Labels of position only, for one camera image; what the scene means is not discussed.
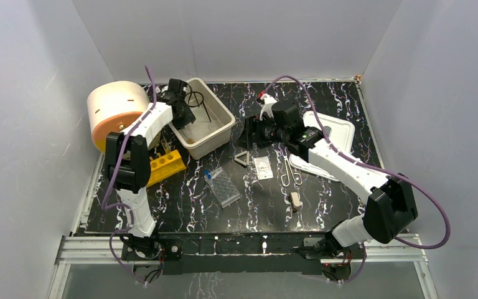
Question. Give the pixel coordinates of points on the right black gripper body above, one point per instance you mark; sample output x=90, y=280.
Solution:
x=270, y=131

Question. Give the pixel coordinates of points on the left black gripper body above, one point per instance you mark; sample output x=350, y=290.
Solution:
x=185, y=114

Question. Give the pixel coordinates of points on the yellow test tube rack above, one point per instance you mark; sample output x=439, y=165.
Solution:
x=165, y=166

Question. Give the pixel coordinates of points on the clear acrylic tube rack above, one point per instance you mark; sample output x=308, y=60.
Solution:
x=222, y=188

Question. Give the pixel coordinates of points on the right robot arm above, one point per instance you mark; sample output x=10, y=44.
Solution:
x=389, y=202

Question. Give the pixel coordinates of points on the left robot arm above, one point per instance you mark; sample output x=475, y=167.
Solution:
x=127, y=162

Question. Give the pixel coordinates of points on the white clay triangle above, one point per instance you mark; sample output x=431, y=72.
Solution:
x=242, y=158

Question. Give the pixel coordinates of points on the white paper packet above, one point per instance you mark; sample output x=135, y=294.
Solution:
x=263, y=168

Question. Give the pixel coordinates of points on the beige plastic bin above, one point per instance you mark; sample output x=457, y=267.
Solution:
x=213, y=124

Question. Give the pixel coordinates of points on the cream and orange cylinder appliance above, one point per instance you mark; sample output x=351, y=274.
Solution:
x=114, y=106

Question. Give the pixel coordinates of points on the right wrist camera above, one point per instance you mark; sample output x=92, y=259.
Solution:
x=266, y=101

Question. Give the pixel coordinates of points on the black mounting base rail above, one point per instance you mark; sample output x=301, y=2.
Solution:
x=309, y=253

